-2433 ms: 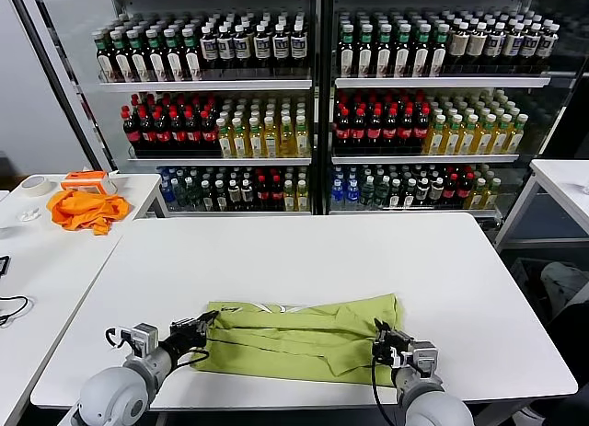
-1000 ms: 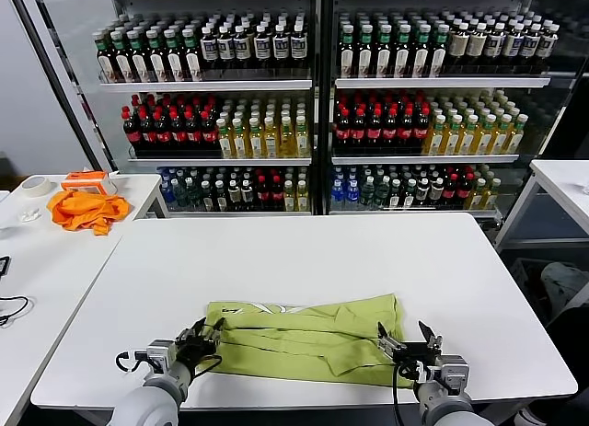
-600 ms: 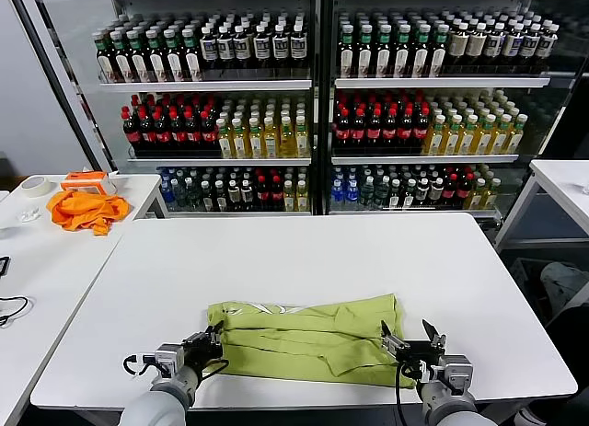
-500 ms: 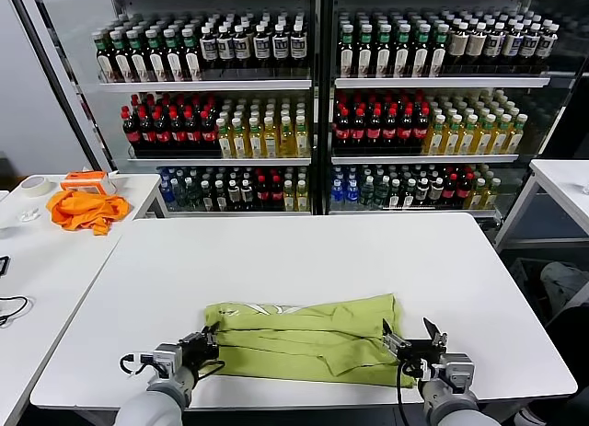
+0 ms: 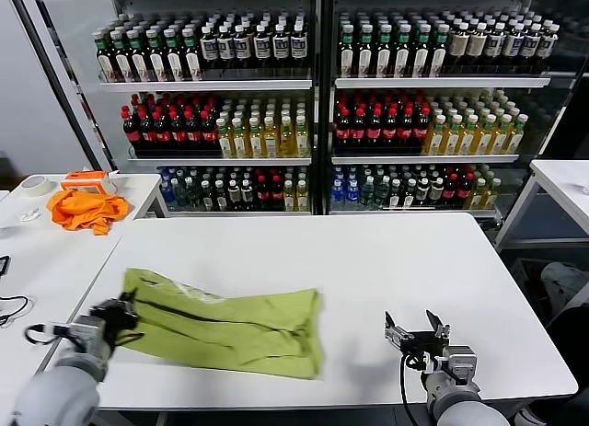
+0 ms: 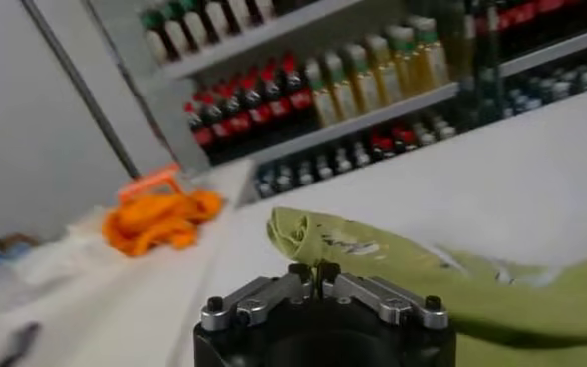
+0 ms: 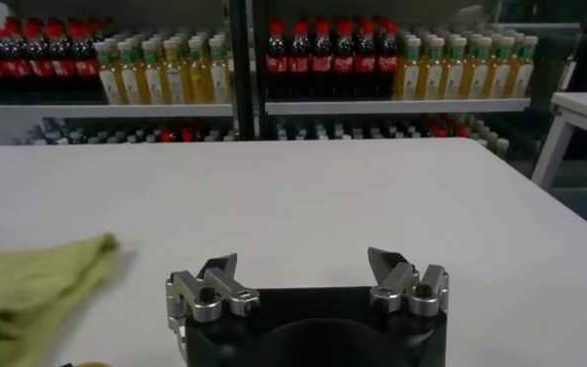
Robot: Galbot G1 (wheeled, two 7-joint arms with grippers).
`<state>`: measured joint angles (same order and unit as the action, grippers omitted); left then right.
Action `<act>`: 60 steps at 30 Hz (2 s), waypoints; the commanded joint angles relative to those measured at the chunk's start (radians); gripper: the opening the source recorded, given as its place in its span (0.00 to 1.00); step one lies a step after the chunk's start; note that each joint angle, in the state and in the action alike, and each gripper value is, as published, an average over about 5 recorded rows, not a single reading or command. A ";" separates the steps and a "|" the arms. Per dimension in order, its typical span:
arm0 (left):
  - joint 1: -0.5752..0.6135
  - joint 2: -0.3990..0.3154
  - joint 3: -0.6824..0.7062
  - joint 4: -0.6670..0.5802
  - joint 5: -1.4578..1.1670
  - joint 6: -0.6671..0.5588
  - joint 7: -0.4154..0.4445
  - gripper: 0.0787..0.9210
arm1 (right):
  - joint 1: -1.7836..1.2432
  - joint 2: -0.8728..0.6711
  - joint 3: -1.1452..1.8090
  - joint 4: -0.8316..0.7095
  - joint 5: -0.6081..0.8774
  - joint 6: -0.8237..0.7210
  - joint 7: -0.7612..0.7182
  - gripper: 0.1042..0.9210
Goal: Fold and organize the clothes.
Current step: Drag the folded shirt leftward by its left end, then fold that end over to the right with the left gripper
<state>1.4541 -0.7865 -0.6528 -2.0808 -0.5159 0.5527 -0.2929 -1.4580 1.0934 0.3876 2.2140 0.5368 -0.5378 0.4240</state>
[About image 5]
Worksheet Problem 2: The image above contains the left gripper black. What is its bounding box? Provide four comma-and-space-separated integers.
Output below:
90, 291, 139, 347

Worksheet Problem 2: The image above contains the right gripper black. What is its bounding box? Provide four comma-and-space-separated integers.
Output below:
385, 309, 451, 358

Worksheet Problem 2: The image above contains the light green polo shirt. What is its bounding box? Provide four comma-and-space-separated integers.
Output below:
120, 267, 326, 381

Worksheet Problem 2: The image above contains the white side table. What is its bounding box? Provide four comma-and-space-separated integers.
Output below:
494, 158, 589, 252
0, 172, 169, 426

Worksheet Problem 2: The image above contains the crumpled orange cloth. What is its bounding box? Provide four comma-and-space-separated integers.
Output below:
47, 190, 133, 236

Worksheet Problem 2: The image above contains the blue water bottle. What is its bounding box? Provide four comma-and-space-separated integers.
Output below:
330, 178, 347, 211
344, 178, 361, 211
159, 178, 177, 206

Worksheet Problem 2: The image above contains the clear green bottle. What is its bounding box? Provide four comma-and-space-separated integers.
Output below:
360, 176, 376, 209
173, 178, 190, 209
186, 178, 202, 210
375, 176, 391, 209

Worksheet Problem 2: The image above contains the black crate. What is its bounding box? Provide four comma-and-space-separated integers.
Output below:
509, 256, 549, 303

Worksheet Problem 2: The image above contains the orange and white box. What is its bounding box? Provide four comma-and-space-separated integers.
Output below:
60, 169, 117, 196

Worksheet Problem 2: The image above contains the white tape roll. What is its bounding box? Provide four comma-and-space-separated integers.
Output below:
21, 176, 52, 198

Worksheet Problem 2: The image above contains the grey fabric bundle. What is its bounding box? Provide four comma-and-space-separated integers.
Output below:
540, 262, 589, 307

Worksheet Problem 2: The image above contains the yellow drink bottle white cap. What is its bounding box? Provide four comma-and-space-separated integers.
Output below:
294, 115, 312, 158
216, 117, 234, 159
280, 115, 297, 158
248, 117, 265, 159
264, 116, 281, 159
232, 117, 249, 159

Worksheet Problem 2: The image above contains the glass drinks cabinet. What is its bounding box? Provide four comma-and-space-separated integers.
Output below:
68, 0, 326, 218
324, 0, 560, 218

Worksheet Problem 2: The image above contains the dark bottle green cap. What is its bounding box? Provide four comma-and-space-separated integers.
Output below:
339, 24, 357, 77
127, 29, 150, 83
145, 28, 167, 83
181, 27, 203, 82
430, 23, 451, 76
412, 23, 432, 77
394, 23, 413, 77
357, 24, 375, 77
94, 29, 116, 83
375, 23, 395, 77
110, 29, 133, 83
163, 28, 185, 82

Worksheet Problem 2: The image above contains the dark bottle blue label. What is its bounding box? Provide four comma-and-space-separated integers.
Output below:
536, 23, 561, 64
200, 25, 219, 70
271, 23, 291, 70
253, 24, 272, 70
290, 23, 309, 70
519, 23, 543, 66
233, 24, 252, 70
216, 25, 236, 70
502, 22, 525, 66
484, 22, 507, 66

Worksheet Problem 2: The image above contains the open glass cabinet door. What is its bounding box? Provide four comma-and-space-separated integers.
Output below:
524, 0, 589, 169

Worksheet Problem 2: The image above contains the dark bottle tan label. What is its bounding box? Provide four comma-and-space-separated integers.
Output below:
468, 21, 489, 66
448, 21, 471, 66

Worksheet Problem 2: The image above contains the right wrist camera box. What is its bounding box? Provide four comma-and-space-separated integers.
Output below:
444, 345, 480, 377

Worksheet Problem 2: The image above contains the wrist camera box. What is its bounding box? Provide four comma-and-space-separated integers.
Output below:
444, 345, 480, 377
67, 314, 106, 351

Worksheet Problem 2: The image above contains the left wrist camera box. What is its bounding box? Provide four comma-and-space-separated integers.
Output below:
67, 314, 106, 351

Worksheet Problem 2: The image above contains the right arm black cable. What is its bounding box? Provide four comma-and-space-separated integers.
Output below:
398, 351, 432, 426

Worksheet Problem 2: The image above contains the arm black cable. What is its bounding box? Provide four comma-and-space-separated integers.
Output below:
25, 323, 144, 350
398, 351, 432, 426

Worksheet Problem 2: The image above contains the thin black cable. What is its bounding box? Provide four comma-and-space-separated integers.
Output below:
0, 295, 31, 328

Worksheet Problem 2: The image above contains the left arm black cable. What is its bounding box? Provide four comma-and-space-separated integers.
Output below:
25, 323, 144, 350

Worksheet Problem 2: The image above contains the black door frame bar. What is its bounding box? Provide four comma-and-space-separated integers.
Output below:
6, 0, 116, 172

